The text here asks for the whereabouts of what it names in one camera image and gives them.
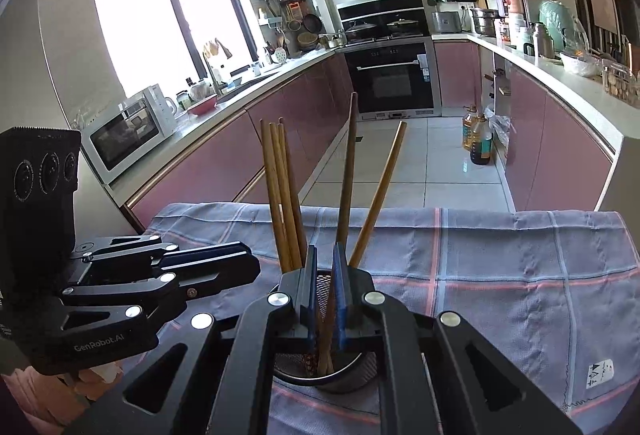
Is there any golden chopstick red floral end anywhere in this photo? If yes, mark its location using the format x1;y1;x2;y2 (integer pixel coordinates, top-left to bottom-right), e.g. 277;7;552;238
348;121;407;268

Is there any plain brown wooden chopstick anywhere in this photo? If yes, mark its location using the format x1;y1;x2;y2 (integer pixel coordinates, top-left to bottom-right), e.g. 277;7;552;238
318;92;358;377

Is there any left hand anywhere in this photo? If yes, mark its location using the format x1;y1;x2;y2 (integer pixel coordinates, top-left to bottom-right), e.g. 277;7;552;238
1;361;124;434

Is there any black mesh pen holder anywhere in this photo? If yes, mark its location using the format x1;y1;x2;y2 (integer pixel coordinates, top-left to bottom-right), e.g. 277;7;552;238
273;265;378;394

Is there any white microwave oven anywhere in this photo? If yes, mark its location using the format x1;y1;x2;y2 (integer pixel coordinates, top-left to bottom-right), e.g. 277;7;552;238
81;84;177;185

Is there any blue plaid tablecloth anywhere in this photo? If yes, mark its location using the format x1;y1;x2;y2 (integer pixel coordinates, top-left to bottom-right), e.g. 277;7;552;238
144;202;639;434

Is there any red bowl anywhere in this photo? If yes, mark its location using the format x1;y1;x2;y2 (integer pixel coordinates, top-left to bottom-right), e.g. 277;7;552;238
188;95;217;117

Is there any built-in black oven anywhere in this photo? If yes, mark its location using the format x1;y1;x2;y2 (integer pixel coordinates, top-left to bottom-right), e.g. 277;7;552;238
344;36;442;121

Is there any cooking oil bottle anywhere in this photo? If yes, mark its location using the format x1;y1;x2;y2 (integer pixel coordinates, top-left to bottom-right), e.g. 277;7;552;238
470;116;492;166

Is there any black range hood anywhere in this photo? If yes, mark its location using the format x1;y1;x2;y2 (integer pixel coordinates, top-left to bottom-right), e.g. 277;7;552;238
336;0;430;43

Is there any steel stock pot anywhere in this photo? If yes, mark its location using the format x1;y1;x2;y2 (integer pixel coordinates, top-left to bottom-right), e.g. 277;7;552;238
469;7;501;38

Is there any mint green appliance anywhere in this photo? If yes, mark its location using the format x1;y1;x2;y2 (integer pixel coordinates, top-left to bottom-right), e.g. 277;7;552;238
538;0;585;53

